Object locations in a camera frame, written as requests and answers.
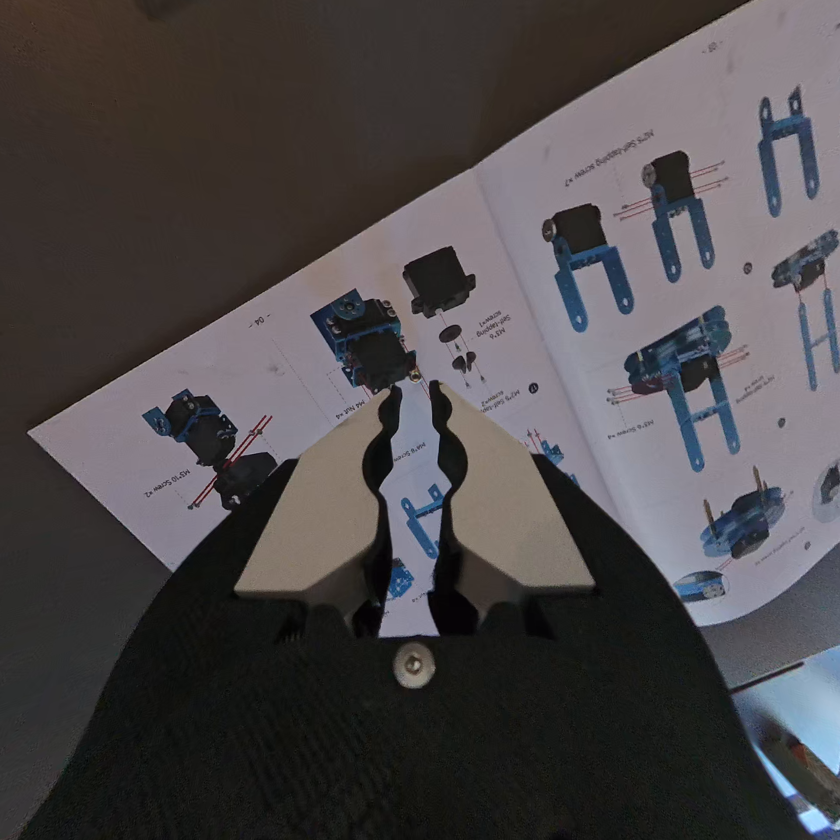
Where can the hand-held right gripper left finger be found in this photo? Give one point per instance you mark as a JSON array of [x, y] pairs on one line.
[[308, 525]]

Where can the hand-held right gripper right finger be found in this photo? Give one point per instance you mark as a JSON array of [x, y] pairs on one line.
[[525, 525]]

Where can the grey desk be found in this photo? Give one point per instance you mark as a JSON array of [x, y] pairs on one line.
[[197, 164]]

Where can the open instruction booklet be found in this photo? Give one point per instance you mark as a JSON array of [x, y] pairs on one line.
[[558, 394]]

